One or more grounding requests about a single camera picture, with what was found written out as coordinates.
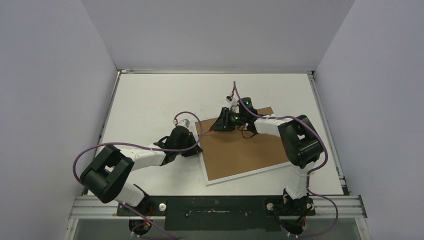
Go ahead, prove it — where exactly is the white picture frame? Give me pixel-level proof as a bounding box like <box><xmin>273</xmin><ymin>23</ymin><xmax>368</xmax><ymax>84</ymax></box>
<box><xmin>194</xmin><ymin>105</ymin><xmax>294</xmax><ymax>186</ymax></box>

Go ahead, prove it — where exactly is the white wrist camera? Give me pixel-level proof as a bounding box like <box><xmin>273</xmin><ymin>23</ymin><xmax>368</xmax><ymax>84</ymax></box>
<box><xmin>225</xmin><ymin>95</ymin><xmax>239</xmax><ymax>113</ymax></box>
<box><xmin>173</xmin><ymin>118</ymin><xmax>190</xmax><ymax>129</ymax></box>

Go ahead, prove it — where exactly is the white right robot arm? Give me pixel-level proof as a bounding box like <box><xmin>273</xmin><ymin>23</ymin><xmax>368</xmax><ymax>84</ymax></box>
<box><xmin>210</xmin><ymin>97</ymin><xmax>324</xmax><ymax>215</ymax></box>

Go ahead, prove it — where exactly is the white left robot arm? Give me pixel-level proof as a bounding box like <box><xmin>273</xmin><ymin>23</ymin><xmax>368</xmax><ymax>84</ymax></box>
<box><xmin>77</xmin><ymin>125</ymin><xmax>203</xmax><ymax>216</ymax></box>

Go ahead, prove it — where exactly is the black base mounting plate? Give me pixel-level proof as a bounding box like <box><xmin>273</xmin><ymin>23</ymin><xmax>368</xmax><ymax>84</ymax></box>
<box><xmin>116</xmin><ymin>195</ymin><xmax>316</xmax><ymax>232</ymax></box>

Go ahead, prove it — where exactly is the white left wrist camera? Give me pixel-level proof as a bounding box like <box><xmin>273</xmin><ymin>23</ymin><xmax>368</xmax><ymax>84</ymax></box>
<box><xmin>173</xmin><ymin>118</ymin><xmax>190</xmax><ymax>129</ymax></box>

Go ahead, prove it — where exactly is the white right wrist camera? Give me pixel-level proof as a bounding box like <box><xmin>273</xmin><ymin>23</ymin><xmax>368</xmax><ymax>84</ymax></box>
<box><xmin>225</xmin><ymin>95</ymin><xmax>239</xmax><ymax>113</ymax></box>

